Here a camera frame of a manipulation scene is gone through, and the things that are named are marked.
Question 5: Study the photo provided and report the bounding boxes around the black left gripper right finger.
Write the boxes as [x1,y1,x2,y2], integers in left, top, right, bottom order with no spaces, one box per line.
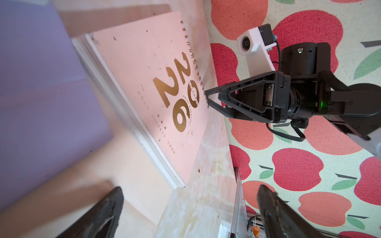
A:
[257,185,324,238]

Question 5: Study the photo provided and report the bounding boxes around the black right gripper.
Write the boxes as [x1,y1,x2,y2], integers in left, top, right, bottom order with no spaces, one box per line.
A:
[205,71,330,124]

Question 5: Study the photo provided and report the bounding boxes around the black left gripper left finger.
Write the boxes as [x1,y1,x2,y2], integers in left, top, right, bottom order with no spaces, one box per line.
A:
[58,186,124,238]

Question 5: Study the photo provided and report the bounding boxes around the pink calendar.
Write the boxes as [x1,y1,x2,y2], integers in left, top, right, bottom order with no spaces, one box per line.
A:
[72,12,208,188]

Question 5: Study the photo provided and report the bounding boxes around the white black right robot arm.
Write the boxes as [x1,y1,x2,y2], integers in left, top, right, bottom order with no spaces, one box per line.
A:
[205,43,381,158]

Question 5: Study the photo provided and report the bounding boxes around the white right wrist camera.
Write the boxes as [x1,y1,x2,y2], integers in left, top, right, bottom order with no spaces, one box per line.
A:
[237,24,276,77]

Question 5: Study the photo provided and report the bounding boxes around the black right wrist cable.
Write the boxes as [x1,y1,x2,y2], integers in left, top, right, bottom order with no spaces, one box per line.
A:
[265,118,309,142]

